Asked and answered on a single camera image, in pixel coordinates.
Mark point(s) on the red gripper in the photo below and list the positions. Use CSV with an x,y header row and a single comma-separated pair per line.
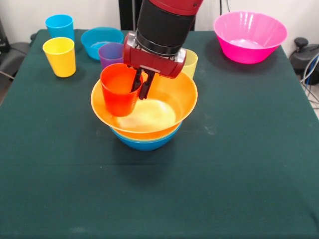
x,y
152,62

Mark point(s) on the red cup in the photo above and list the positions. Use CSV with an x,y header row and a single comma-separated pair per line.
x,y
117,99

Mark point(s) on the orange bowl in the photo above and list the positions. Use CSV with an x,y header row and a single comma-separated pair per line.
x,y
174,99

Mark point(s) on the large blue bowl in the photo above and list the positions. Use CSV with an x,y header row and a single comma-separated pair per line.
x,y
147,147

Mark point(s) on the pink bowl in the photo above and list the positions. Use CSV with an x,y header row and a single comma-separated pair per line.
x,y
249,30

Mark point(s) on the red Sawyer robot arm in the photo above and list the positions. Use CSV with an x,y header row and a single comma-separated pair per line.
x,y
164,25

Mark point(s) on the purple cup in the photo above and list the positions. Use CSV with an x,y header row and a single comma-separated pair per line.
x,y
109,56

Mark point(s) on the pale translucent yellow cup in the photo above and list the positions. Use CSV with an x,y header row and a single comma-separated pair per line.
x,y
191,64

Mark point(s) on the small blue bowl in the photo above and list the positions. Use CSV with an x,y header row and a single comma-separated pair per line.
x,y
92,39

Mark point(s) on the blue cup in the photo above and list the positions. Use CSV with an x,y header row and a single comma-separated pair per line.
x,y
59,27

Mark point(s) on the dark green tablecloth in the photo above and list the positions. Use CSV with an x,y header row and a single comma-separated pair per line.
x,y
74,186

